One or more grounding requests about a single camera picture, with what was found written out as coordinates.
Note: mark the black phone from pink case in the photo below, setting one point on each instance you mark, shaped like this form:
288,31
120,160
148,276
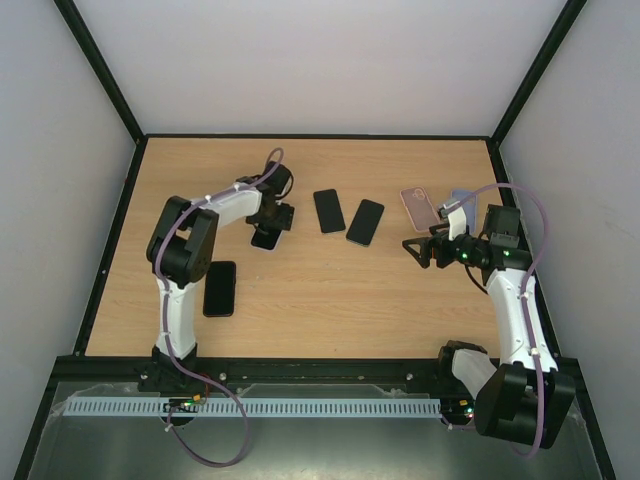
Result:
329,212

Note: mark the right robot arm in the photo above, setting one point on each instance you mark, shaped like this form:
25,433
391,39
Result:
525,398

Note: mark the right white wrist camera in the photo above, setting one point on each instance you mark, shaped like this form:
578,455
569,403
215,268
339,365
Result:
454,218

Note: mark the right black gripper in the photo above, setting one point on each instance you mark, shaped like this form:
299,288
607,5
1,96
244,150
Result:
433,248

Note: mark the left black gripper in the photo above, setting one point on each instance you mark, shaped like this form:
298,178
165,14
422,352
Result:
284,222

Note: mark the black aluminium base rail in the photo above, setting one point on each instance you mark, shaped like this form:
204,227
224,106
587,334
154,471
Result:
429,376

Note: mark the pink phone case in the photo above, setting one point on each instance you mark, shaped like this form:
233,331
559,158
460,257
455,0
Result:
420,209

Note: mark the slotted grey cable duct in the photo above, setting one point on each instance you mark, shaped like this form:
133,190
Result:
255,408

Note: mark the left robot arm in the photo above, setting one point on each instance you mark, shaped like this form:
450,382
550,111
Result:
181,250

